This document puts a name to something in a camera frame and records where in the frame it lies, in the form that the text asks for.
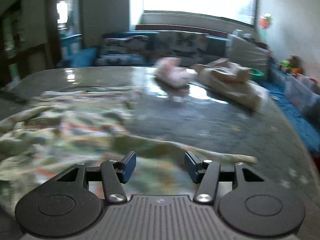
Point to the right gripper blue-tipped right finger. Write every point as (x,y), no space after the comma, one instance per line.
(245,200)

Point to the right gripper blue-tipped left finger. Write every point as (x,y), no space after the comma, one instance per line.
(74,200)

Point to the colourful patterned children's garment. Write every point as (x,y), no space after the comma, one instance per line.
(59,129)

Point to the grey quilted star table cover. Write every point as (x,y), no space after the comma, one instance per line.
(196,117)

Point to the clear plastic storage box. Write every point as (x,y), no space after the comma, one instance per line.
(304,95)

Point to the cream crumpled cloth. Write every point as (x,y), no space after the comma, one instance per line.
(232,81)

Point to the green plastic bowl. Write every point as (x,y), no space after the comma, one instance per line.
(256,75)

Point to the stuffed toy with green vest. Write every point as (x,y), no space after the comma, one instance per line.
(291,65)

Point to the grey pillow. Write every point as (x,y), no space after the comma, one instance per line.
(246,54)

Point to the pink tissue pack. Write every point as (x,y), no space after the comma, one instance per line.
(169,72)

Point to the left butterfly cushion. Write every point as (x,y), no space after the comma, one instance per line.
(124,51)

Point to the butterfly cushion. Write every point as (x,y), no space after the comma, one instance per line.
(190,47)
(124,51)

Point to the right butterfly cushion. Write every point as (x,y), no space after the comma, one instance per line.
(190,47)

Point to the blue sofa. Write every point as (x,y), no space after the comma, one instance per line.
(308,129)

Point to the colourful pinwheel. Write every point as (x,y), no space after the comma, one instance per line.
(265,21)

